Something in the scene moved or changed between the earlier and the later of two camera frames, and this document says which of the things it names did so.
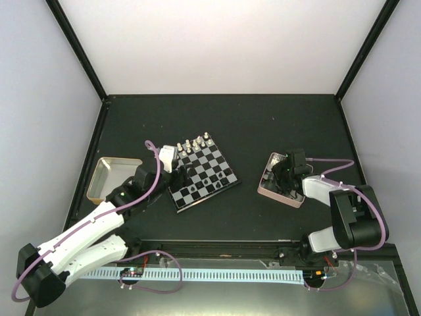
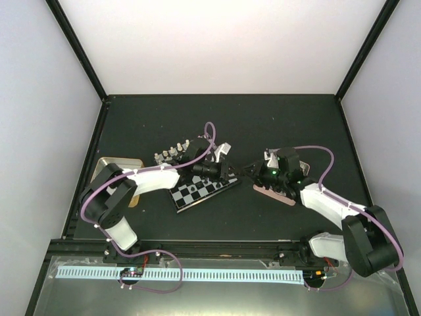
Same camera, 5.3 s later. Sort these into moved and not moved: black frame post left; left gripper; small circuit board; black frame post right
Moved: left gripper
Not moved: black frame post right; black frame post left; small circuit board
